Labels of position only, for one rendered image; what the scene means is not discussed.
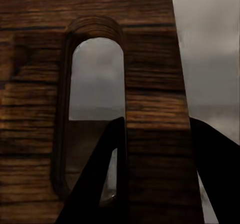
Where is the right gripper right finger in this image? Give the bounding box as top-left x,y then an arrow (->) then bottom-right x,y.
189,117 -> 240,224

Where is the cutting board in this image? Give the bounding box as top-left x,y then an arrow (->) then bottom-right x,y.
0,0 -> 205,224

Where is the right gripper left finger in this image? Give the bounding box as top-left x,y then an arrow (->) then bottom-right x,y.
55,117 -> 131,224

